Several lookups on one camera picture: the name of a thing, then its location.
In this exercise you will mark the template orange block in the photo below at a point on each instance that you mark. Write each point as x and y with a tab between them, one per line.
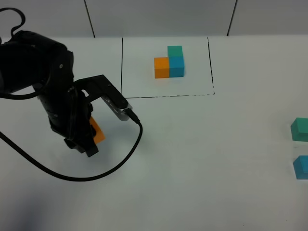
161	67

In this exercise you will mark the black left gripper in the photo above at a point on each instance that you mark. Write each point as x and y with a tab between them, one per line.
69	115

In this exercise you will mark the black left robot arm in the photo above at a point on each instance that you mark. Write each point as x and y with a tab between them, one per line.
30	59

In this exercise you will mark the template green block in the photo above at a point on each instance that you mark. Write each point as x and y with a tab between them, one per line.
174	51

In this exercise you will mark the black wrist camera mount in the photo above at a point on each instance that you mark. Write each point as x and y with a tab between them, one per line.
101	87

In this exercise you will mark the template blue block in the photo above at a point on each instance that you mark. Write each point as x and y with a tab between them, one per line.
176	66

